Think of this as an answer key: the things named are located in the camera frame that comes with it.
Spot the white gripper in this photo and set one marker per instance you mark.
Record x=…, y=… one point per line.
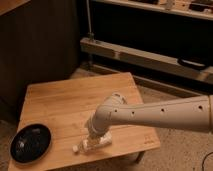
x=94, y=136

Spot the clear plastic bottle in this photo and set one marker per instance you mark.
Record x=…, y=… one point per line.
x=89, y=144

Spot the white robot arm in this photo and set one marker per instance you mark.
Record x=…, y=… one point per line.
x=194, y=114

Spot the black ceramic bowl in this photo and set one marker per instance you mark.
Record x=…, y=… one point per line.
x=30, y=143

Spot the wooden table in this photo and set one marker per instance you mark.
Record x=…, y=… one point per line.
x=64, y=107

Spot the metal pole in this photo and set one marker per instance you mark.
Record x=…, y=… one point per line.
x=90, y=31

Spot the upper wooden shelf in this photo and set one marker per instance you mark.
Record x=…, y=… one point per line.
x=176, y=7

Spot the wooden shelf rail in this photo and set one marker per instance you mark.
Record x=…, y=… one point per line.
x=146, y=59

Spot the black handle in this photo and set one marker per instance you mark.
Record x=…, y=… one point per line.
x=191, y=65

